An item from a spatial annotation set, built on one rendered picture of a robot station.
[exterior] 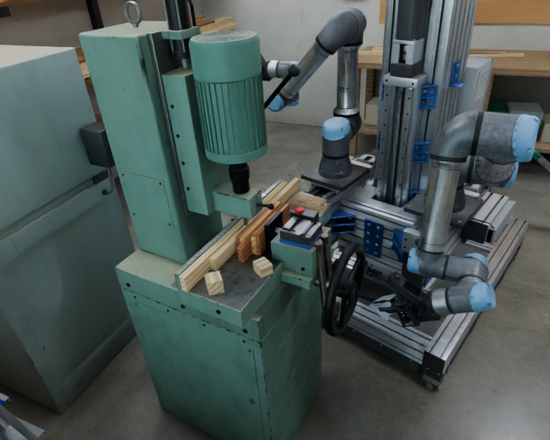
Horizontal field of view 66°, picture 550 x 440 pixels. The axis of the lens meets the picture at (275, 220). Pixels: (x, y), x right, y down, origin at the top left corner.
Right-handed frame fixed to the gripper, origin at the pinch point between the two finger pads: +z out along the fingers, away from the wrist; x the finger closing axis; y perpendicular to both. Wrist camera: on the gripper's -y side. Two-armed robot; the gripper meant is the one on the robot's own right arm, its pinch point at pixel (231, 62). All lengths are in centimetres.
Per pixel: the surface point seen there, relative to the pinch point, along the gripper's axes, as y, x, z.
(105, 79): -29, -89, -16
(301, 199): 22, -63, -60
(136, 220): 17, -95, -13
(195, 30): -38, -76, -41
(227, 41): -39, -85, -55
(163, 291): 32, -109, -30
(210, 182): 2, -87, -42
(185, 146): -11, -89, -38
